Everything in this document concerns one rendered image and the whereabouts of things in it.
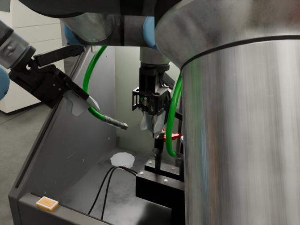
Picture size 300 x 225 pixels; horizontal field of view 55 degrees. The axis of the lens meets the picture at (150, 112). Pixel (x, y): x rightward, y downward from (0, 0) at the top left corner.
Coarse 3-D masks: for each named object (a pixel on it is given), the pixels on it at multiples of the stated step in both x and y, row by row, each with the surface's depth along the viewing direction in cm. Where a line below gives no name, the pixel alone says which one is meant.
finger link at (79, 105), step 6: (66, 96) 67; (72, 96) 68; (90, 96) 69; (72, 102) 68; (78, 102) 68; (84, 102) 69; (90, 102) 69; (96, 102) 72; (72, 108) 68; (78, 108) 69; (84, 108) 69; (96, 108) 71; (72, 114) 68; (78, 114) 69
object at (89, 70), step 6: (102, 48) 69; (96, 54) 69; (96, 60) 69; (90, 66) 69; (90, 72) 69; (84, 78) 69; (84, 84) 70; (84, 90) 70; (180, 96) 99; (90, 108) 73; (96, 114) 75
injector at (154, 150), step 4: (164, 132) 84; (160, 136) 83; (156, 140) 84; (160, 140) 83; (156, 144) 84; (160, 144) 84; (156, 148) 84; (160, 148) 85; (156, 152) 83; (160, 152) 85; (156, 156) 86; (160, 156) 87; (156, 160) 87; (160, 160) 87; (156, 164) 88; (160, 164) 88; (156, 168) 88; (160, 168) 89; (156, 172) 89
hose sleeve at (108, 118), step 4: (104, 116) 77; (100, 120) 78; (104, 120) 77; (108, 120) 78; (112, 120) 79; (116, 120) 81; (112, 124) 80; (116, 124) 80; (120, 124) 82; (120, 128) 83
